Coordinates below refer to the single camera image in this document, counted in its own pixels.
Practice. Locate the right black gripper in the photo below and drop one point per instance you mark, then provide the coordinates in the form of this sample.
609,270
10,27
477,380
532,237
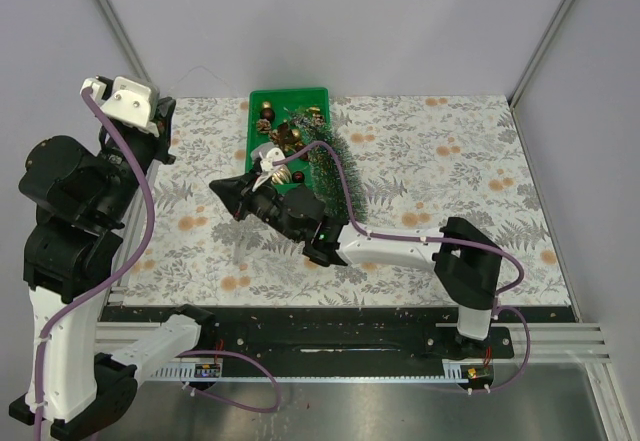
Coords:
237,197

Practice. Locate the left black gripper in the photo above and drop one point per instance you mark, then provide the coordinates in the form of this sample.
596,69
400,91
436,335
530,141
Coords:
164,124

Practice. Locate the silver striped bauble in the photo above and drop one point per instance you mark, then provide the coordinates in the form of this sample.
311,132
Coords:
282,176

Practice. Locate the grey metallic ornament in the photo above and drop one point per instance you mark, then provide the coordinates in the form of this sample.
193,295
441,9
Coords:
240,248

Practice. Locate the small green christmas tree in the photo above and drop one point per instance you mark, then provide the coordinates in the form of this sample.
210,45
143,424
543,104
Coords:
326,180

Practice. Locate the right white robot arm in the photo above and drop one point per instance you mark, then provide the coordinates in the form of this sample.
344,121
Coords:
464,260

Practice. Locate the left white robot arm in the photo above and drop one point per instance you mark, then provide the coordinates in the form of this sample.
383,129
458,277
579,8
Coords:
81,199

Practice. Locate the small dark brown bauble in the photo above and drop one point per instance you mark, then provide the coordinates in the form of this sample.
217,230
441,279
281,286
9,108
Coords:
298,177

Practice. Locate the brown ribbon bow cluster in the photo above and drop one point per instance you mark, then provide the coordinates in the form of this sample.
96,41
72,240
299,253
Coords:
281,136

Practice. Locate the green plastic tray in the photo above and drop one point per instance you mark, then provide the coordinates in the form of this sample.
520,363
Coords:
288,120

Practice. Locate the dark brown matte bauble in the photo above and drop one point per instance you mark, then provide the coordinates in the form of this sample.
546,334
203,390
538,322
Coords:
268,114

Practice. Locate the floral patterned table mat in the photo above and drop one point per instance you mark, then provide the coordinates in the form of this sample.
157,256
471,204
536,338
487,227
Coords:
407,162

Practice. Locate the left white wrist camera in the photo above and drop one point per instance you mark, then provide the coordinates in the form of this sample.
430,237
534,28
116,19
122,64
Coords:
102,90

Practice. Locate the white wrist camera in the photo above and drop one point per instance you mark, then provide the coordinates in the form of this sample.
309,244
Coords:
270,159
102,90

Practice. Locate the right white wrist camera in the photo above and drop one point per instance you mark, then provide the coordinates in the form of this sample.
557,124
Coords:
270,159

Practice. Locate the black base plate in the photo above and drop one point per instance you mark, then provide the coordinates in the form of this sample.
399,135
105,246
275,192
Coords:
335,333

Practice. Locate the white slotted cable duct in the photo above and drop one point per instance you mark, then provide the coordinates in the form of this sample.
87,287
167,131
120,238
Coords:
333,370

